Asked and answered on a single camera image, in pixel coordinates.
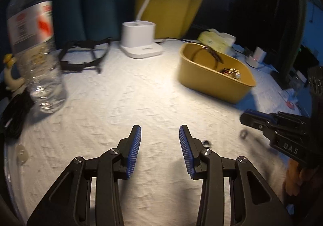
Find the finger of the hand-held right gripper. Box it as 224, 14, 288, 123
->
248, 109, 273, 118
239, 113, 278, 136

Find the black coiled cable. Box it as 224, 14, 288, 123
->
0, 92, 34, 139

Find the white desk lamp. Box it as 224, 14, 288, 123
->
120, 0, 215, 59

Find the dark curtain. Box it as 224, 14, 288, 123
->
192, 0, 307, 85

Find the white quilted tablecloth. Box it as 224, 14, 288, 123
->
3, 38, 309, 226

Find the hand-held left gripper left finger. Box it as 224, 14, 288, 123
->
26, 125, 142, 226

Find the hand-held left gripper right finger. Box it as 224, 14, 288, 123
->
179, 125, 286, 226

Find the person's right hand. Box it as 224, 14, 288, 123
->
285, 159, 314, 198

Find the white charger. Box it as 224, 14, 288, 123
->
253, 46, 267, 62

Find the white power strip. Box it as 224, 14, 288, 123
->
246, 55, 272, 69

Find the yellow oval storage box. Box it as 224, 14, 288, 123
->
178, 43, 257, 104

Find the jar with white lid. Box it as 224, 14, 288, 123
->
290, 71, 304, 90

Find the clear suction cup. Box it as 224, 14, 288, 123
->
15, 144, 30, 164

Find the white mug with duck handle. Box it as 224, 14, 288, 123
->
3, 54, 26, 91

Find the yellow tissue pack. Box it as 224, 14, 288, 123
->
198, 28, 237, 54

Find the clear plastic water bottle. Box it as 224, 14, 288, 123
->
6, 0, 67, 113

